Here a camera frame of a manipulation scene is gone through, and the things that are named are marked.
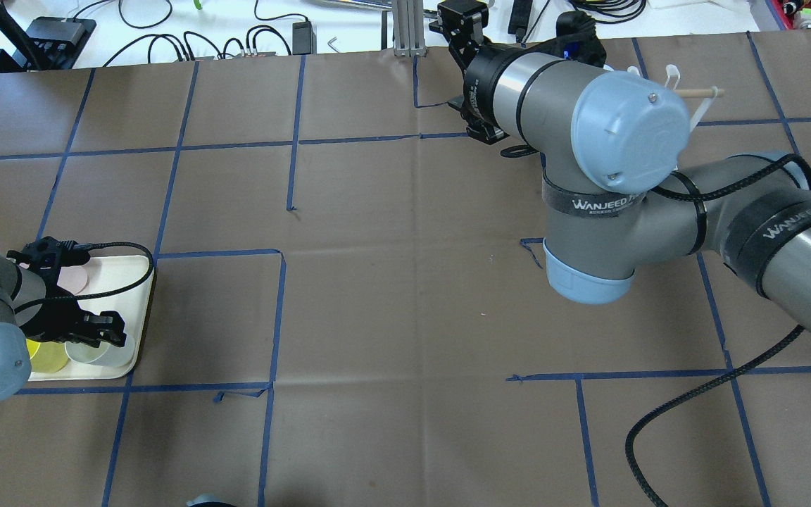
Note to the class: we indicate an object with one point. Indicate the white wire cup rack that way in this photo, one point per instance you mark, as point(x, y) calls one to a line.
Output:
point(705, 96)

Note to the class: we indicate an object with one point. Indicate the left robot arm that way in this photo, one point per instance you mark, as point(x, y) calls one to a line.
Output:
point(15, 362)

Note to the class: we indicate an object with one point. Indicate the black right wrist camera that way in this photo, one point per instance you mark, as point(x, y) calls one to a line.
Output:
point(460, 20)

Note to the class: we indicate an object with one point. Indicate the yellow plastic cup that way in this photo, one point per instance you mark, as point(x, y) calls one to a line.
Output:
point(47, 357)

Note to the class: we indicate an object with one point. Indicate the white plastic cup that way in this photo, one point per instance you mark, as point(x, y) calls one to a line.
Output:
point(104, 355)

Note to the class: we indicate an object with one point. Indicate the pink plastic cup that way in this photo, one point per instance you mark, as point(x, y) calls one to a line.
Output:
point(73, 279)

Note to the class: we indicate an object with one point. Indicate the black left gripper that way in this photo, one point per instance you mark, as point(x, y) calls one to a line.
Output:
point(45, 317)

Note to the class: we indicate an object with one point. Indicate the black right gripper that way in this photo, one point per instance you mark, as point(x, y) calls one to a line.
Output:
point(484, 81)

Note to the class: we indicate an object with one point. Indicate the aluminium frame post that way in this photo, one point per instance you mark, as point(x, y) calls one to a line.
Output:
point(409, 27)

